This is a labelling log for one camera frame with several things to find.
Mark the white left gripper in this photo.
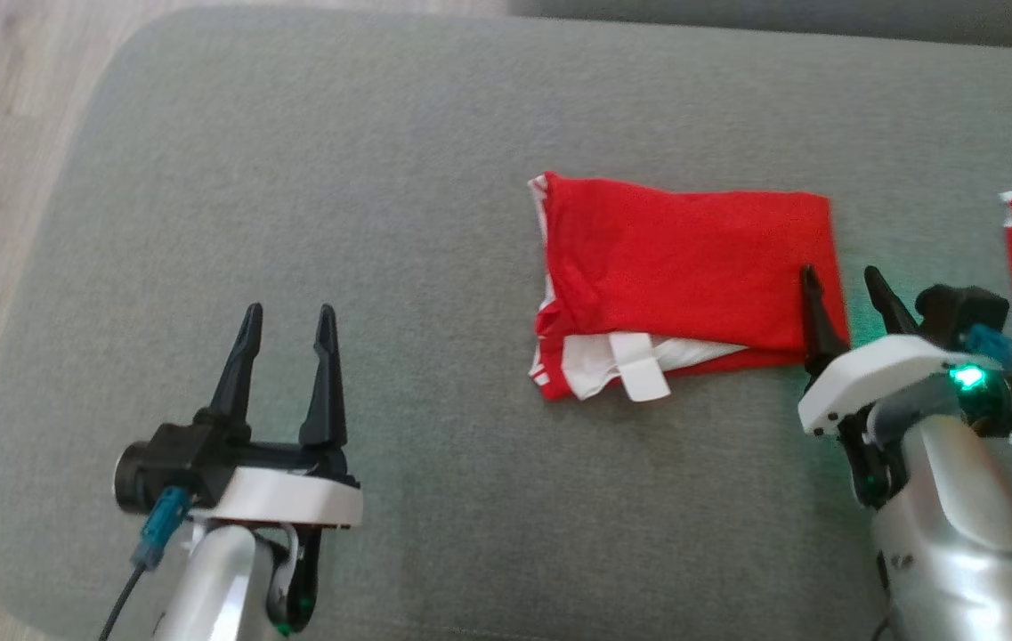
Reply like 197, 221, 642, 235
194, 303, 364, 531

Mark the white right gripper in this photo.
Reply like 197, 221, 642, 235
797, 264, 976, 437

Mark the red Bulls 23 jersey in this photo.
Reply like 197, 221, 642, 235
528, 172, 851, 403

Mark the grey sofa seat cushion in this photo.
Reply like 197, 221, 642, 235
0, 7, 1012, 641

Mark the grey sofa back cushion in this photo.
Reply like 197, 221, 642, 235
506, 0, 1012, 53

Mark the left camera cable blue plug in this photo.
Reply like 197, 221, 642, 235
96, 487, 195, 641

